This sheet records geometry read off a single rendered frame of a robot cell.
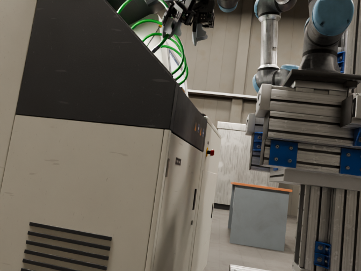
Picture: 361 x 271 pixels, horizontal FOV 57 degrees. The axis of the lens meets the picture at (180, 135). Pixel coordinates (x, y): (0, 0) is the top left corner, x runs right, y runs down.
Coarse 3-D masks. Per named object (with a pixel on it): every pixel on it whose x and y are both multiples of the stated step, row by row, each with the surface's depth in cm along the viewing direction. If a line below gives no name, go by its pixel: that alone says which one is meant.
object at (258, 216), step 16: (240, 192) 378; (256, 192) 376; (272, 192) 374; (288, 192) 372; (240, 208) 376; (256, 208) 373; (272, 208) 371; (240, 224) 373; (256, 224) 371; (272, 224) 369; (240, 240) 371; (256, 240) 369; (272, 240) 367
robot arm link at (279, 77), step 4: (280, 68) 170; (284, 68) 166; (288, 68) 165; (292, 68) 164; (296, 68) 164; (276, 72) 171; (280, 72) 168; (284, 72) 166; (288, 72) 164; (272, 76) 171; (276, 76) 169; (280, 76) 167; (284, 76) 166; (272, 80) 170; (276, 80) 169; (280, 80) 167; (284, 80) 165; (276, 84) 169; (280, 84) 167
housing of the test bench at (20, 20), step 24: (0, 0) 130; (24, 0) 127; (0, 24) 128; (24, 24) 126; (0, 48) 126; (24, 48) 124; (0, 72) 125; (0, 96) 123; (0, 120) 122; (0, 144) 120; (0, 168) 119; (0, 192) 118
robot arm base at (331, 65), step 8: (320, 48) 114; (304, 56) 118; (312, 56) 115; (320, 56) 113; (328, 56) 113; (336, 56) 115; (304, 64) 116; (312, 64) 113; (320, 64) 112; (328, 64) 112; (336, 64) 114; (336, 72) 112
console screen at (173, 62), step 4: (168, 44) 207; (168, 48) 205; (168, 52) 203; (172, 52) 216; (168, 56) 202; (172, 56) 214; (168, 60) 201; (172, 60) 212; (176, 60) 225; (172, 64) 211; (176, 64) 223; (172, 68) 209; (180, 68) 237; (180, 72) 235; (176, 76) 217; (180, 80) 230; (184, 84) 243; (184, 88) 240
